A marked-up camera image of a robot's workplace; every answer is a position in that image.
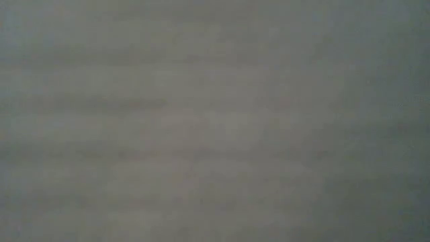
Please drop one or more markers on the pale grey cloth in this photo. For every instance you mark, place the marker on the pale grey cloth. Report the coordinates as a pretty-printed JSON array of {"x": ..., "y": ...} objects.
[{"x": 215, "y": 121}]

